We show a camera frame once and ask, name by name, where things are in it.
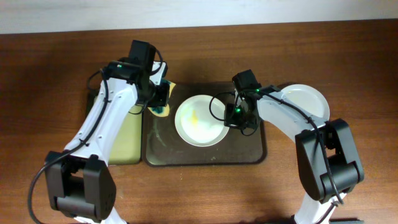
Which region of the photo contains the pale grey plate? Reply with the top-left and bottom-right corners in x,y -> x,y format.
282,84 -> 330,120

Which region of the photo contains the white plate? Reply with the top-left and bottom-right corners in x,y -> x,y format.
174,95 -> 229,147

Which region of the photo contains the yellow foam pad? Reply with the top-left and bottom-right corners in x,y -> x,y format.
109,106 -> 142,166

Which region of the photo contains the small black tray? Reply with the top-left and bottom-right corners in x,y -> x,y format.
85,90 -> 144,166

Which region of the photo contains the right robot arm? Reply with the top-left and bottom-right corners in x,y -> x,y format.
223,70 -> 364,223

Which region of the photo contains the green and yellow sponge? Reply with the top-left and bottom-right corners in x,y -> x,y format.
148,79 -> 176,118

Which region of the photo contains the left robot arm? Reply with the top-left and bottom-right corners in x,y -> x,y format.
39,40 -> 170,223

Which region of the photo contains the large dark brown tray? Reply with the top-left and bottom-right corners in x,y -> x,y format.
141,82 -> 267,167

